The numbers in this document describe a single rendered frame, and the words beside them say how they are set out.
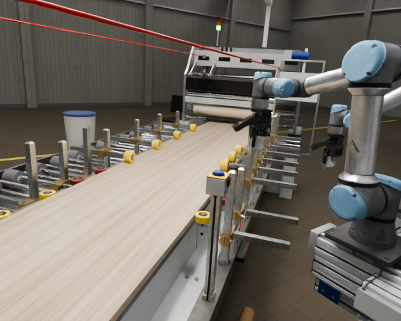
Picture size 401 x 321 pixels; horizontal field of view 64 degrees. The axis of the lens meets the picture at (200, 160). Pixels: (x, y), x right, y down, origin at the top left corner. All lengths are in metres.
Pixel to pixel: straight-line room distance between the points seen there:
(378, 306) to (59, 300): 0.94
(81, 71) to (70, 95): 0.93
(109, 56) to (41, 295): 12.08
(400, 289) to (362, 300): 0.12
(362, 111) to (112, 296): 0.92
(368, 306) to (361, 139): 0.51
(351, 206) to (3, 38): 11.67
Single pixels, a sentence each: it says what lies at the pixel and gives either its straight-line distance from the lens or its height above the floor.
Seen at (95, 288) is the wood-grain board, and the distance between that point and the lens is 1.12.
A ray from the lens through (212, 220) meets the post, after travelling 1.19.
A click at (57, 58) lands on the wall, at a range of 12.38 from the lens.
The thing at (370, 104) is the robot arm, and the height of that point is 1.51.
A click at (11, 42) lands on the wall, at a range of 12.15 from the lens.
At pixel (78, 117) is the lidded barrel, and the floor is 0.65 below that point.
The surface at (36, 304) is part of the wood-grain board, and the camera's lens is 1.10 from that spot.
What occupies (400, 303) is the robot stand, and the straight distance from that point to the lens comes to 1.17.
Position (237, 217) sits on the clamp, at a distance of 1.70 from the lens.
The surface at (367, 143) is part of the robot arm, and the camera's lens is 1.06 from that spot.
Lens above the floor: 1.58
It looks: 16 degrees down
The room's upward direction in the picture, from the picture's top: 4 degrees clockwise
